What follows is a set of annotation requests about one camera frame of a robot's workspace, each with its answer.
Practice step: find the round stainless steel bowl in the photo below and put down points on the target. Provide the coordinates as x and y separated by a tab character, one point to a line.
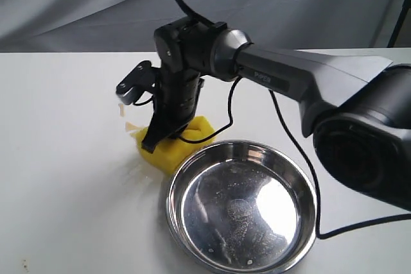
241	207

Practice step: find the orange liquid spill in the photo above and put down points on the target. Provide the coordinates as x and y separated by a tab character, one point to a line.
130	128

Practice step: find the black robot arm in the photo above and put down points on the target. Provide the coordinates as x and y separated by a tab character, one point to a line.
355	108

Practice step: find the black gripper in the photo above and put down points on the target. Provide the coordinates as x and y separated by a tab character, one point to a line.
176	99

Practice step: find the yellow sponge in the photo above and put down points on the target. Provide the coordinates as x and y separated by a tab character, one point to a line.
169	154

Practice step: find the grey fabric backdrop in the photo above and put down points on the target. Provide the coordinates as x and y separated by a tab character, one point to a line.
128	25

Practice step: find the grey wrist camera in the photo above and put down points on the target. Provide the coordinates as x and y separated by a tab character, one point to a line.
139	80

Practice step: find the black stand pole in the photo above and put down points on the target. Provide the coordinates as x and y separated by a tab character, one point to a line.
399	23

